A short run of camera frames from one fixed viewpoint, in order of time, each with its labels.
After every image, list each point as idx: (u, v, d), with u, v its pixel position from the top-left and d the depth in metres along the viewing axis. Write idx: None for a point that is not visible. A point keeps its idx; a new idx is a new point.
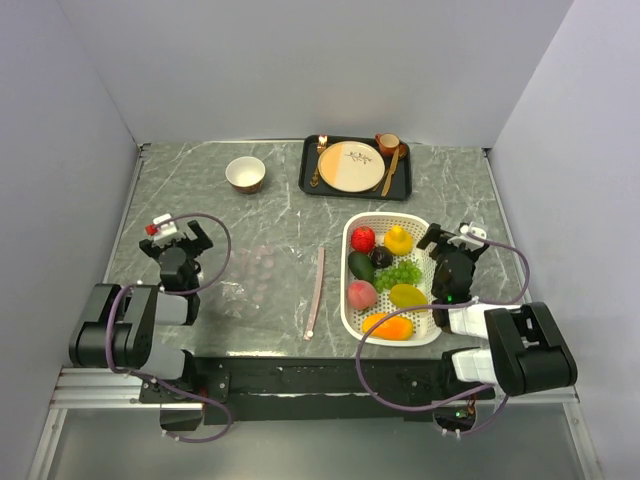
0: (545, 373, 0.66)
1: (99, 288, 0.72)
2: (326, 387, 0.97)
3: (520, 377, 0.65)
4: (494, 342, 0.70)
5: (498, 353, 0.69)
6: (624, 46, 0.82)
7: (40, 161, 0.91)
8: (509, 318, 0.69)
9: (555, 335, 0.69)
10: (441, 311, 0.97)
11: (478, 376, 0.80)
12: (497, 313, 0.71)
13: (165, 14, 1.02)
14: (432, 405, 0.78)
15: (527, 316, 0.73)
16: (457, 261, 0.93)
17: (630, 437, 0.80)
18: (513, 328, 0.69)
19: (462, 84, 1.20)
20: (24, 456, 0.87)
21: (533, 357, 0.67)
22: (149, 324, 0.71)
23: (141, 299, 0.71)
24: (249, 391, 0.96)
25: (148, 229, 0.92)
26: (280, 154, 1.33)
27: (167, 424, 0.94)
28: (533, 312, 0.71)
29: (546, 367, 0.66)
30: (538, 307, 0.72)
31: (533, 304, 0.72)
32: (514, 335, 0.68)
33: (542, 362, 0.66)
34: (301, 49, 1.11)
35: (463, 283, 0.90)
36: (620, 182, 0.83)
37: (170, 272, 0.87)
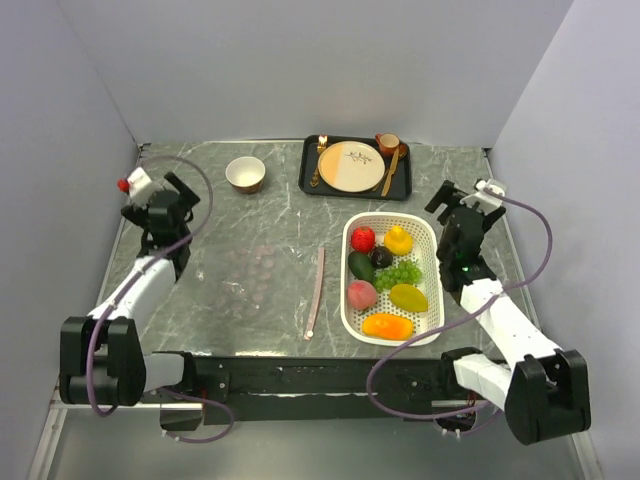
0: (558, 430, 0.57)
1: (67, 329, 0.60)
2: (326, 387, 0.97)
3: (533, 435, 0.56)
4: (516, 395, 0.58)
5: (515, 406, 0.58)
6: (624, 48, 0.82)
7: (40, 161, 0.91)
8: (543, 380, 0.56)
9: (582, 396, 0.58)
10: (450, 275, 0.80)
11: (481, 391, 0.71)
12: (534, 373, 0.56)
13: (165, 15, 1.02)
14: (433, 416, 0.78)
15: (555, 361, 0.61)
16: (473, 217, 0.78)
17: (630, 438, 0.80)
18: (543, 392, 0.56)
19: (462, 84, 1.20)
20: (25, 455, 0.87)
21: (553, 416, 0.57)
22: (133, 358, 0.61)
23: (118, 343, 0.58)
24: (249, 391, 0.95)
25: (120, 186, 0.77)
26: (280, 154, 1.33)
27: (167, 424, 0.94)
28: (569, 367, 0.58)
29: (562, 423, 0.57)
30: (574, 362, 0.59)
31: (570, 360, 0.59)
32: (543, 399, 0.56)
33: (560, 421, 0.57)
34: (301, 50, 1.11)
35: (478, 237, 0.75)
36: (619, 183, 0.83)
37: (158, 212, 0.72)
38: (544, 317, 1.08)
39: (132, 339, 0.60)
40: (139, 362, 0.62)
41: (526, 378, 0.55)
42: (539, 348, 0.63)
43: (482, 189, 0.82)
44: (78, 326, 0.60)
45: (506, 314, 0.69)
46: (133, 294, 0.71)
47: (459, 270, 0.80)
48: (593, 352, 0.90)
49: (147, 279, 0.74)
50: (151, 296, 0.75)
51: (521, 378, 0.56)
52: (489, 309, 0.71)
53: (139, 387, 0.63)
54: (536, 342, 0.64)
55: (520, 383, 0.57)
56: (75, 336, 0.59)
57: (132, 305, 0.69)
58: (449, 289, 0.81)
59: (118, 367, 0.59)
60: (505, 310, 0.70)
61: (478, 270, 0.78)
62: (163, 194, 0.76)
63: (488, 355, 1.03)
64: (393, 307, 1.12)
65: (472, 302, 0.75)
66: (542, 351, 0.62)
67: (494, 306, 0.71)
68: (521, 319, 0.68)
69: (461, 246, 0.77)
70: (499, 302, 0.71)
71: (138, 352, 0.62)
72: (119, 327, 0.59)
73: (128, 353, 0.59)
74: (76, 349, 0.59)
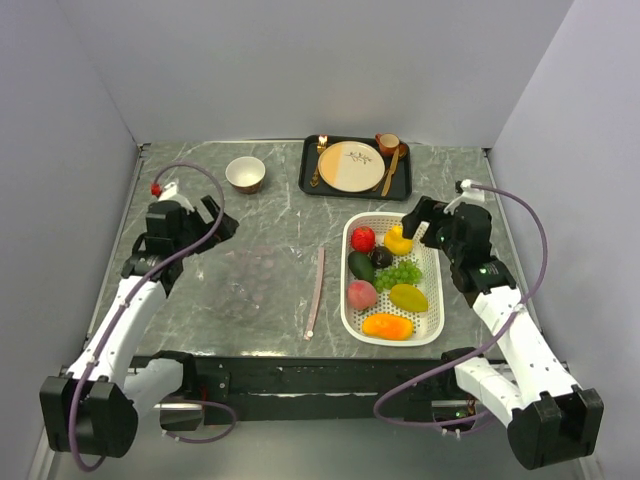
0: (559, 456, 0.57)
1: (47, 388, 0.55)
2: (326, 387, 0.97)
3: (534, 462, 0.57)
4: (523, 426, 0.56)
5: (520, 434, 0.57)
6: (624, 49, 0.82)
7: (40, 161, 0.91)
8: (557, 423, 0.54)
9: (590, 432, 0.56)
10: (463, 273, 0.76)
11: (482, 398, 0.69)
12: (550, 416, 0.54)
13: (165, 15, 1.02)
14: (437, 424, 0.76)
15: (570, 394, 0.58)
16: (472, 211, 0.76)
17: (630, 438, 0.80)
18: (555, 432, 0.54)
19: (463, 84, 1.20)
20: (25, 455, 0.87)
21: (557, 445, 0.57)
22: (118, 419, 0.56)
23: (100, 408, 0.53)
24: (249, 391, 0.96)
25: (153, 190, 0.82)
26: (280, 153, 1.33)
27: (166, 424, 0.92)
28: (584, 408, 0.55)
29: (562, 449, 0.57)
30: (592, 404, 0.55)
31: (588, 403, 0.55)
32: (553, 437, 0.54)
33: (561, 448, 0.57)
34: (300, 50, 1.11)
35: (480, 228, 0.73)
36: (619, 183, 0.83)
37: (157, 215, 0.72)
38: (544, 317, 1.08)
39: (116, 397, 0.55)
40: (128, 410, 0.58)
41: (540, 421, 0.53)
42: (555, 382, 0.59)
43: (466, 187, 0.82)
44: (61, 383, 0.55)
45: (525, 337, 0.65)
46: (115, 340, 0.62)
47: (475, 269, 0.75)
48: (594, 352, 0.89)
49: (132, 313, 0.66)
50: (138, 328, 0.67)
51: (535, 418, 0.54)
52: (509, 332, 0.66)
53: (131, 433, 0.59)
54: (553, 376, 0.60)
55: (531, 418, 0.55)
56: (57, 394, 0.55)
57: (116, 353, 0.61)
58: (463, 290, 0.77)
59: (104, 430, 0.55)
60: (525, 331, 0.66)
61: (495, 272, 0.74)
62: (162, 202, 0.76)
63: (488, 355, 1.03)
64: (393, 307, 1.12)
65: (489, 314, 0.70)
66: (559, 387, 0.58)
67: (514, 326, 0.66)
68: (543, 346, 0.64)
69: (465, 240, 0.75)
70: (518, 320, 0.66)
71: (126, 403, 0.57)
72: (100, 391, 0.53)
73: (112, 414, 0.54)
74: (59, 407, 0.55)
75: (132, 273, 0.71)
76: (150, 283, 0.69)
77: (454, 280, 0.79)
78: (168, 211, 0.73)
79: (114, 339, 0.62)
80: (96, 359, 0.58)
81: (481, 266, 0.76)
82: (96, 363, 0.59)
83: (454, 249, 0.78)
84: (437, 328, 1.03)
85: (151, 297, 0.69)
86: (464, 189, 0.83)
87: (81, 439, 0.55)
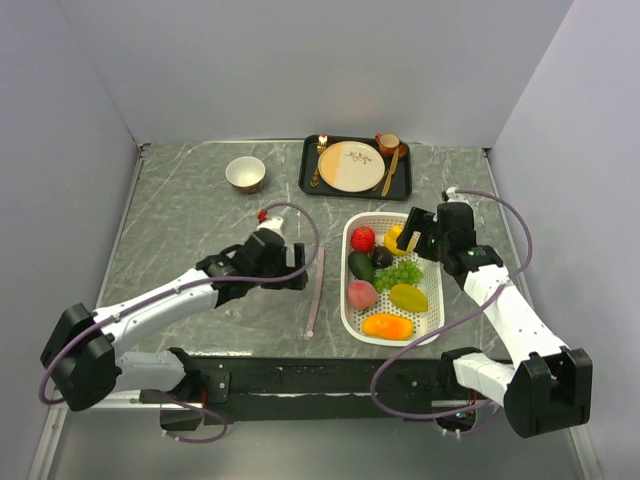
0: (558, 424, 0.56)
1: (70, 312, 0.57)
2: (327, 387, 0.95)
3: (530, 429, 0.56)
4: (517, 390, 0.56)
5: (516, 401, 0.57)
6: (623, 48, 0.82)
7: (39, 161, 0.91)
8: (549, 381, 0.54)
9: (584, 395, 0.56)
10: (451, 257, 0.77)
11: (480, 386, 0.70)
12: (539, 373, 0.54)
13: (165, 15, 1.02)
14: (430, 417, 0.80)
15: (560, 356, 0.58)
16: (454, 202, 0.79)
17: (630, 437, 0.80)
18: (547, 391, 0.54)
19: (464, 84, 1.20)
20: (25, 455, 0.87)
21: (552, 411, 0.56)
22: (97, 378, 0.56)
23: (87, 363, 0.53)
24: (249, 391, 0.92)
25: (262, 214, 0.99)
26: (280, 153, 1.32)
27: (167, 424, 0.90)
28: (574, 368, 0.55)
29: (560, 416, 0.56)
30: (581, 362, 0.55)
31: (576, 361, 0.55)
32: (546, 397, 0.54)
33: (558, 414, 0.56)
34: (300, 49, 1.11)
35: (462, 212, 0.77)
36: (620, 183, 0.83)
37: (258, 241, 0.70)
38: (543, 317, 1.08)
39: (107, 361, 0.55)
40: (106, 380, 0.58)
41: (530, 379, 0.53)
42: (544, 345, 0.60)
43: (451, 192, 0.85)
44: (81, 315, 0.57)
45: (513, 306, 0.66)
46: (145, 312, 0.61)
47: (463, 253, 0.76)
48: (594, 352, 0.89)
49: (173, 302, 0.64)
50: (169, 317, 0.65)
51: (525, 377, 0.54)
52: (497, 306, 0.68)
53: (92, 401, 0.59)
54: (542, 338, 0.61)
55: (523, 380, 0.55)
56: (71, 324, 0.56)
57: (137, 323, 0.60)
58: (454, 274, 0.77)
59: (80, 380, 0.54)
60: (512, 301, 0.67)
61: (483, 253, 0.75)
62: (273, 233, 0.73)
63: (488, 355, 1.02)
64: (393, 307, 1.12)
65: (479, 293, 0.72)
66: (548, 349, 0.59)
67: (501, 297, 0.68)
68: (530, 313, 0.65)
69: (450, 227, 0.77)
70: (506, 292, 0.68)
71: (109, 373, 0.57)
72: (99, 347, 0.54)
73: (90, 374, 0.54)
74: (64, 333, 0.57)
75: (204, 267, 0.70)
76: (210, 287, 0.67)
77: (445, 267, 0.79)
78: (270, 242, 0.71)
79: (144, 309, 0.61)
80: (118, 317, 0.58)
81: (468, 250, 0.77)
82: (116, 321, 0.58)
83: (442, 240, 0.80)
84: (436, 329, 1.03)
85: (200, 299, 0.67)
86: (450, 195, 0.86)
87: (55, 376, 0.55)
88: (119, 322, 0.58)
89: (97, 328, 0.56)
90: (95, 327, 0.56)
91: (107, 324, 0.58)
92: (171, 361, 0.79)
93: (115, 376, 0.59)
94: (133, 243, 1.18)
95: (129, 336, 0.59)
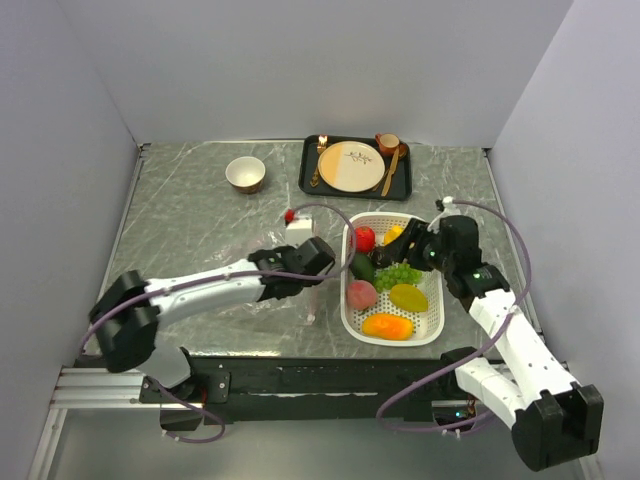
0: (565, 456, 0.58)
1: (126, 277, 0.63)
2: (326, 387, 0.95)
3: (539, 462, 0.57)
4: (526, 427, 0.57)
5: (524, 435, 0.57)
6: (623, 48, 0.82)
7: (40, 161, 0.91)
8: (559, 422, 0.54)
9: (593, 431, 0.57)
10: (458, 278, 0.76)
11: (484, 398, 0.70)
12: (551, 413, 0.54)
13: (165, 14, 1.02)
14: (437, 427, 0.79)
15: (570, 392, 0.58)
16: (460, 220, 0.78)
17: (631, 437, 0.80)
18: (558, 430, 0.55)
19: (464, 83, 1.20)
20: (24, 456, 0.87)
21: (562, 447, 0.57)
22: (134, 349, 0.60)
23: (131, 329, 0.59)
24: (249, 391, 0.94)
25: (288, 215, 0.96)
26: (280, 153, 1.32)
27: (167, 424, 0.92)
28: (585, 405, 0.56)
29: (567, 450, 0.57)
30: (591, 399, 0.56)
31: (587, 399, 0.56)
32: (557, 435, 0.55)
33: (566, 449, 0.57)
34: (300, 50, 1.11)
35: (469, 232, 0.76)
36: (619, 183, 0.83)
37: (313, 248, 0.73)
38: (543, 316, 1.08)
39: (149, 331, 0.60)
40: (146, 349, 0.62)
41: (543, 420, 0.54)
42: (556, 380, 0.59)
43: (448, 203, 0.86)
44: (135, 282, 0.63)
45: (523, 337, 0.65)
46: (191, 291, 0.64)
47: (468, 274, 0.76)
48: (595, 352, 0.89)
49: (224, 287, 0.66)
50: (212, 302, 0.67)
51: (538, 417, 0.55)
52: (507, 337, 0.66)
53: (126, 368, 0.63)
54: (553, 373, 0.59)
55: (533, 418, 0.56)
56: (124, 289, 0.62)
57: (183, 301, 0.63)
58: (458, 296, 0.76)
59: (116, 346, 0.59)
60: (521, 332, 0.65)
61: (489, 276, 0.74)
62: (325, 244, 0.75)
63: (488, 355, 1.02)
64: (393, 307, 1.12)
65: (486, 318, 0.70)
66: (560, 385, 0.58)
67: (510, 327, 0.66)
68: (542, 346, 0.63)
69: (456, 247, 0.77)
70: (514, 322, 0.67)
71: (151, 342, 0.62)
72: (145, 316, 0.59)
73: (131, 342, 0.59)
74: (115, 296, 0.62)
75: (256, 260, 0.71)
76: (259, 281, 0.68)
77: (449, 288, 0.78)
78: (324, 253, 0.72)
79: (195, 289, 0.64)
80: (169, 290, 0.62)
81: (474, 272, 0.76)
82: (166, 294, 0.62)
83: (448, 259, 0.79)
84: (437, 329, 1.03)
85: (248, 290, 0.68)
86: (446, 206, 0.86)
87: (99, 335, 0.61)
88: (169, 295, 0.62)
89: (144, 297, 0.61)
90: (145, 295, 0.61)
91: (157, 294, 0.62)
92: (182, 360, 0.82)
93: (150, 351, 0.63)
94: (133, 243, 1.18)
95: (172, 311, 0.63)
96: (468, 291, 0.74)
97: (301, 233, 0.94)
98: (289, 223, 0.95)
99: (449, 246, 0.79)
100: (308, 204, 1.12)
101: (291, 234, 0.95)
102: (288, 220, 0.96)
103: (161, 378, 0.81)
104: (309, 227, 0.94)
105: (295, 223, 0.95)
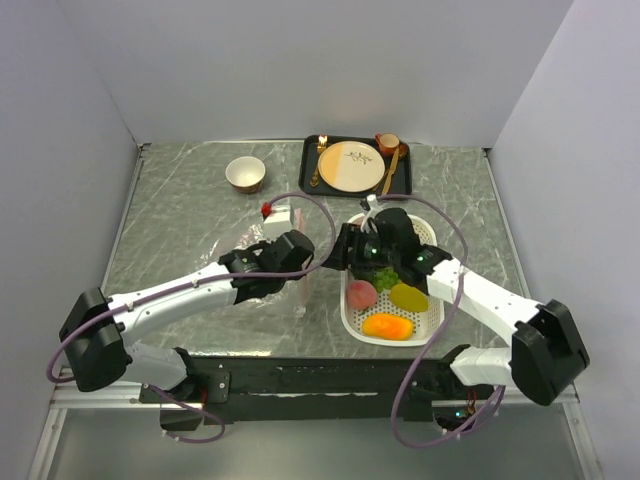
0: (569, 379, 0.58)
1: (88, 296, 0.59)
2: (325, 387, 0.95)
3: (550, 394, 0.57)
4: (523, 364, 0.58)
5: (525, 373, 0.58)
6: (624, 49, 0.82)
7: (40, 161, 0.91)
8: (542, 342, 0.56)
9: (576, 339, 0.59)
10: (407, 268, 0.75)
11: (485, 378, 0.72)
12: (532, 338, 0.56)
13: (165, 15, 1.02)
14: (455, 433, 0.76)
15: (540, 315, 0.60)
16: (389, 212, 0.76)
17: (631, 436, 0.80)
18: (546, 351, 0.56)
19: (464, 84, 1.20)
20: (24, 456, 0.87)
21: (561, 371, 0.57)
22: (104, 368, 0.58)
23: (96, 350, 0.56)
24: (249, 391, 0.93)
25: (263, 208, 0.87)
26: (280, 154, 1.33)
27: (167, 424, 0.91)
28: (556, 319, 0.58)
29: (567, 372, 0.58)
30: (559, 310, 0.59)
31: (554, 311, 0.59)
32: (549, 358, 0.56)
33: (567, 370, 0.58)
34: (300, 50, 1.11)
35: (402, 222, 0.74)
36: (619, 183, 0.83)
37: (287, 242, 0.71)
38: None
39: (116, 350, 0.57)
40: (119, 366, 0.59)
41: (529, 346, 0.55)
42: (523, 310, 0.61)
43: (373, 203, 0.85)
44: (97, 300, 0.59)
45: (480, 288, 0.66)
46: (158, 303, 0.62)
47: (414, 259, 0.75)
48: (595, 353, 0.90)
49: (194, 296, 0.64)
50: (183, 311, 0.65)
51: (523, 347, 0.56)
52: (466, 296, 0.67)
53: (101, 385, 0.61)
54: (517, 305, 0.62)
55: (521, 352, 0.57)
56: (87, 307, 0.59)
57: (149, 315, 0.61)
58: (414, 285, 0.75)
59: (83, 368, 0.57)
60: (476, 285, 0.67)
61: (431, 254, 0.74)
62: (302, 237, 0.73)
63: None
64: (392, 307, 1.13)
65: (444, 289, 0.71)
66: (527, 312, 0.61)
67: (466, 286, 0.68)
68: (497, 287, 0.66)
69: (398, 241, 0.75)
70: (467, 279, 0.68)
71: (122, 360, 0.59)
72: (107, 336, 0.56)
73: (97, 363, 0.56)
74: (79, 314, 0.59)
75: (227, 262, 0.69)
76: (229, 285, 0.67)
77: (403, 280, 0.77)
78: (300, 245, 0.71)
79: (162, 301, 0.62)
80: (132, 307, 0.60)
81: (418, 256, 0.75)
82: (129, 310, 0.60)
83: (393, 253, 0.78)
84: (437, 328, 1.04)
85: (220, 294, 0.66)
86: (371, 205, 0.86)
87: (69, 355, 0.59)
88: (133, 311, 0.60)
89: (108, 315, 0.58)
90: (106, 313, 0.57)
91: (120, 311, 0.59)
92: (176, 361, 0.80)
93: (124, 367, 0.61)
94: (133, 243, 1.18)
95: (142, 326, 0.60)
96: (421, 277, 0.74)
97: (278, 226, 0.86)
98: (266, 217, 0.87)
99: (391, 238, 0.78)
100: (294, 194, 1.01)
101: (269, 228, 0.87)
102: (264, 213, 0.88)
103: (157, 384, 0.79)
104: (285, 221, 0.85)
105: (273, 215, 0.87)
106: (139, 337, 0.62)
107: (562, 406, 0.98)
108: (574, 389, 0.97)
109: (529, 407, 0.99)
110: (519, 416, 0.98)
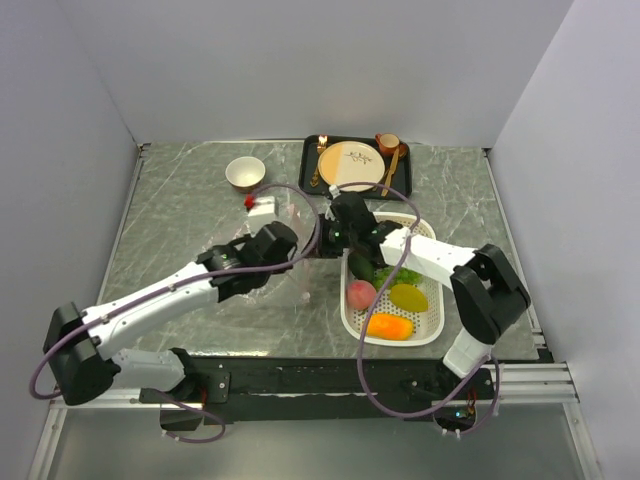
0: (511, 316, 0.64)
1: (62, 312, 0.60)
2: (326, 387, 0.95)
3: (494, 330, 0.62)
4: (465, 304, 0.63)
5: (469, 313, 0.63)
6: (623, 49, 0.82)
7: (40, 161, 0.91)
8: (476, 279, 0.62)
9: (513, 277, 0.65)
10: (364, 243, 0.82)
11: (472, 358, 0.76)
12: (468, 276, 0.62)
13: (164, 14, 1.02)
14: (432, 408, 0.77)
15: (478, 260, 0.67)
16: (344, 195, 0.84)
17: (631, 437, 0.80)
18: (481, 288, 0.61)
19: (464, 83, 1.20)
20: (24, 455, 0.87)
21: (500, 307, 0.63)
22: (86, 381, 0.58)
23: (74, 365, 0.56)
24: (250, 391, 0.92)
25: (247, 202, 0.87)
26: (280, 153, 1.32)
27: (167, 424, 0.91)
28: (491, 259, 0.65)
29: (508, 309, 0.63)
30: (492, 252, 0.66)
31: (488, 253, 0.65)
32: (485, 293, 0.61)
33: (508, 307, 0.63)
34: (300, 49, 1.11)
35: (356, 201, 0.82)
36: (619, 183, 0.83)
37: (267, 234, 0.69)
38: (544, 317, 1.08)
39: (95, 361, 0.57)
40: (101, 378, 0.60)
41: (465, 284, 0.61)
42: (461, 256, 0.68)
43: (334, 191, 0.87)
44: (72, 315, 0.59)
45: (424, 246, 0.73)
46: (134, 313, 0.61)
47: (369, 233, 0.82)
48: (595, 353, 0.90)
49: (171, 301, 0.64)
50: (162, 317, 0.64)
51: (461, 286, 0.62)
52: (412, 254, 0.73)
53: (88, 397, 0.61)
54: (456, 253, 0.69)
55: (460, 291, 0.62)
56: (63, 323, 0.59)
57: (126, 325, 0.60)
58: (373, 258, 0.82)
59: (65, 383, 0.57)
60: (421, 244, 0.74)
61: (384, 227, 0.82)
62: (282, 230, 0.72)
63: None
64: (393, 307, 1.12)
65: (394, 254, 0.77)
66: (464, 257, 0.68)
67: (412, 246, 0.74)
68: (439, 244, 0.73)
69: (352, 218, 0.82)
70: (413, 241, 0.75)
71: (105, 371, 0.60)
72: (85, 350, 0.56)
73: (77, 377, 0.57)
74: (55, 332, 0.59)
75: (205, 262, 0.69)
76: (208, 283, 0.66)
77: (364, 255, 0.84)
78: (280, 238, 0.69)
79: (137, 311, 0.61)
80: (106, 319, 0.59)
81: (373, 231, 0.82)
82: (104, 322, 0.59)
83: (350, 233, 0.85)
84: (437, 329, 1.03)
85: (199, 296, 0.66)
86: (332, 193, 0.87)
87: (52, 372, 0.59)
88: (109, 323, 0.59)
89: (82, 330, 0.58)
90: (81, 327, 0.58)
91: (95, 325, 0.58)
92: (172, 361, 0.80)
93: (108, 377, 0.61)
94: (133, 243, 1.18)
95: (120, 336, 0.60)
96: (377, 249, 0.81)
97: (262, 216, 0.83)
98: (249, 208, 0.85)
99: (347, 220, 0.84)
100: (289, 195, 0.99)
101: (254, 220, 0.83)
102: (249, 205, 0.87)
103: (157, 385, 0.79)
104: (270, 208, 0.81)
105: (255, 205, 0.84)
106: (121, 347, 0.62)
107: (562, 406, 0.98)
108: (573, 389, 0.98)
109: (528, 406, 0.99)
110: (518, 416, 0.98)
